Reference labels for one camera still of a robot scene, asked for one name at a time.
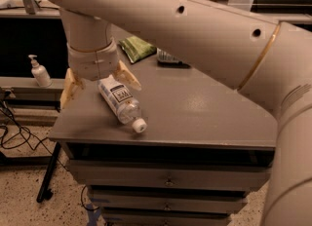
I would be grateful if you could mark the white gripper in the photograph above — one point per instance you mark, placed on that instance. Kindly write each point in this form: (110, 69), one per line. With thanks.
(93, 62)

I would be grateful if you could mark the clear blue-label plastic bottle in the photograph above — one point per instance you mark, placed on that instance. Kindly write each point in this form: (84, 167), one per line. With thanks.
(121, 101)

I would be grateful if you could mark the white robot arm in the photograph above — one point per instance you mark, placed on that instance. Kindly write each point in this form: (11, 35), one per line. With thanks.
(267, 61)

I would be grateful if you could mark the white pump dispenser bottle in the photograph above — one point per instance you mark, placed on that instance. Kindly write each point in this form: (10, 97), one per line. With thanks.
(40, 73)

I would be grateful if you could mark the green chip bag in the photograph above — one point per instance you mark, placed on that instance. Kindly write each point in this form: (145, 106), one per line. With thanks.
(137, 49)

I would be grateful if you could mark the white green can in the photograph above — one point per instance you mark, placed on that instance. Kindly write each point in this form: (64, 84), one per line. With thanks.
(165, 57)

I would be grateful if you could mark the black stand leg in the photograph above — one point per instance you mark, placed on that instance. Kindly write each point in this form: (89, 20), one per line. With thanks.
(45, 193)

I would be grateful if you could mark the grey drawer cabinet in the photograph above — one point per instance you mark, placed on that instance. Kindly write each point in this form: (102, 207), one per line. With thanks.
(204, 150)

